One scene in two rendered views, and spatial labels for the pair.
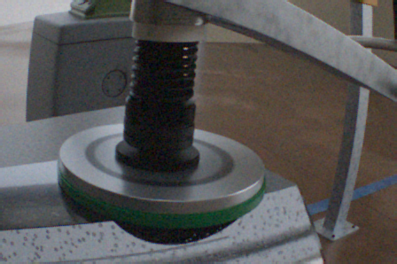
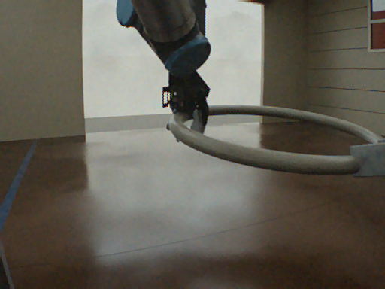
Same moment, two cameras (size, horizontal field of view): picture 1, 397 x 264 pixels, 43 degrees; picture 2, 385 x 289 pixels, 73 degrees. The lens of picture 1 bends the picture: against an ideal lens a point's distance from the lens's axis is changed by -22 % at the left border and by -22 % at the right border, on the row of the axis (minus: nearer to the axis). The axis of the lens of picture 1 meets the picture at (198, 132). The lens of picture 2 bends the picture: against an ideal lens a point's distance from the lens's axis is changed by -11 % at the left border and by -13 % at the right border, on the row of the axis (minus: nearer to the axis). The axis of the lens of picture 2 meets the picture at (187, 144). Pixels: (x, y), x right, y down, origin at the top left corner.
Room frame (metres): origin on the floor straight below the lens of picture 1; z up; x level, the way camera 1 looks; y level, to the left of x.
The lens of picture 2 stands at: (1.08, 0.20, 1.01)
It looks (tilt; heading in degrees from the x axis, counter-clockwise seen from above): 12 degrees down; 280
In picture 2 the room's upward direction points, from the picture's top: straight up
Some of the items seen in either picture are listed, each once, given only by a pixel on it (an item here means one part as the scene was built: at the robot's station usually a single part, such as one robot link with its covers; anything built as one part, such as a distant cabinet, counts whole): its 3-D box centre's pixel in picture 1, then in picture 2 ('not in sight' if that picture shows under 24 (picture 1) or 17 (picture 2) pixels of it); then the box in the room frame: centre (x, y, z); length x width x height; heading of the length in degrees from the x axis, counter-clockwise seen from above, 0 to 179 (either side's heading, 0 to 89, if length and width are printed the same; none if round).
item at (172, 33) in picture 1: (168, 19); not in sight; (0.57, 0.04, 0.97); 0.07 x 0.07 x 0.04
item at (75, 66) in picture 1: (86, 142); not in sight; (1.74, 0.35, 0.43); 0.50 x 0.50 x 0.85; 33
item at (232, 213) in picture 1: (155, 166); not in sight; (0.57, 0.04, 0.82); 0.22 x 0.22 x 0.04
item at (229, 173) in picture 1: (155, 162); not in sight; (0.57, 0.04, 0.83); 0.21 x 0.21 x 0.01
